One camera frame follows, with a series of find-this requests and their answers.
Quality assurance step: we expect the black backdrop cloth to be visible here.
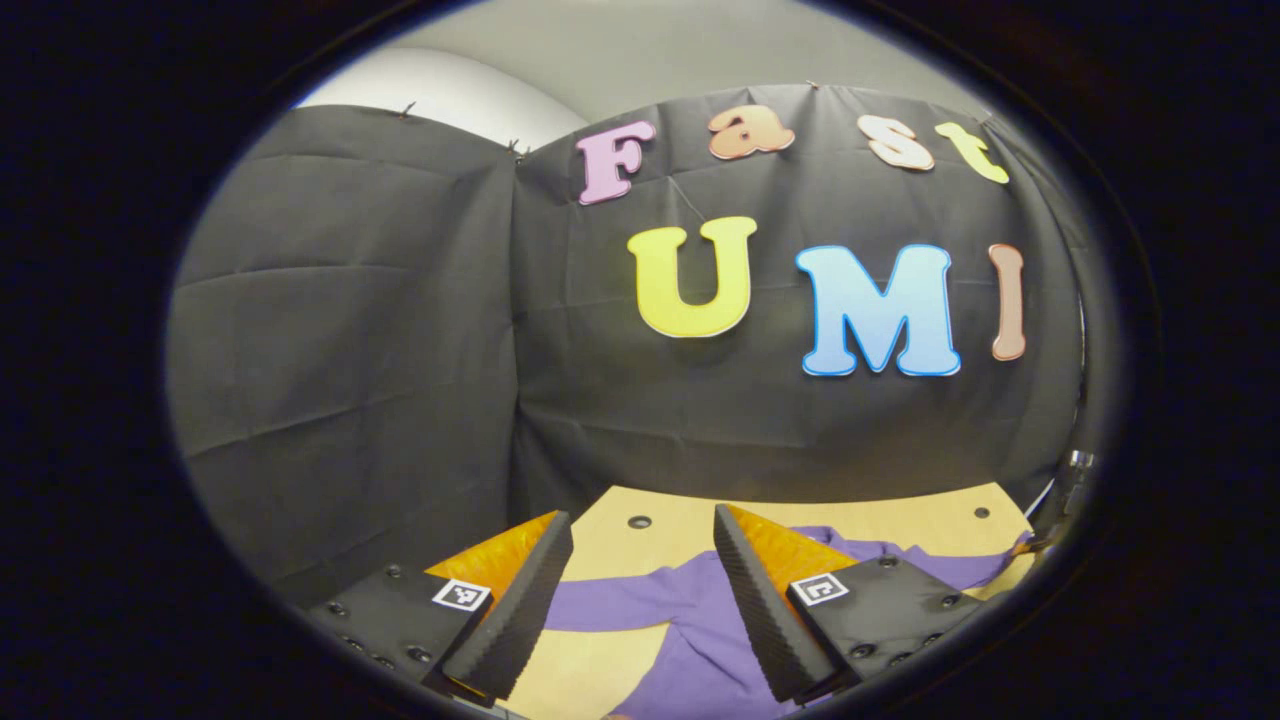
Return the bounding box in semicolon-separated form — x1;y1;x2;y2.
165;83;1091;606

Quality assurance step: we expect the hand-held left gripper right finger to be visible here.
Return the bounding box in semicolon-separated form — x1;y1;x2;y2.
712;503;986;706

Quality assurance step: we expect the purple shirt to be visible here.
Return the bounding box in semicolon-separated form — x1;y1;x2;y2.
545;525;1036;720

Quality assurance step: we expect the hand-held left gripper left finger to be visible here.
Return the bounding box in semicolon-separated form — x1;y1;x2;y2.
308;510;576;706

